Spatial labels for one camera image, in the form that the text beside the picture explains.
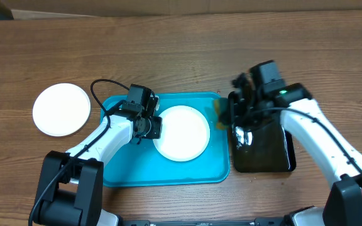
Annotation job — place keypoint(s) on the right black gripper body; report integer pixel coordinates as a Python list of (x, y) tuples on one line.
[(235, 105)]

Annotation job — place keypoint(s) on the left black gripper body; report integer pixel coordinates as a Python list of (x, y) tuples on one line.
[(154, 128)]

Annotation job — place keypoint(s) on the green yellow sponge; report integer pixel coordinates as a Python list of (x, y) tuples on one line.
[(221, 108)]

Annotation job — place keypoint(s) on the white plate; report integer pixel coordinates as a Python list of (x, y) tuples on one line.
[(185, 134), (61, 110)]

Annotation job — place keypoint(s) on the white plate top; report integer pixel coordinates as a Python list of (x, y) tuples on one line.
[(61, 110)]

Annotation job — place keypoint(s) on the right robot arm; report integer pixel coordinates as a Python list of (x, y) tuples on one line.
[(340, 162)]

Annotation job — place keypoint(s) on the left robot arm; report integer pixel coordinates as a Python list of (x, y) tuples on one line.
[(70, 185)]

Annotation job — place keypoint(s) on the black water tray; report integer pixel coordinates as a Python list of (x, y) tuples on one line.
[(266, 149)]

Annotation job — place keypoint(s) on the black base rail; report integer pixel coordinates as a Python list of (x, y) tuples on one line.
[(260, 221)]

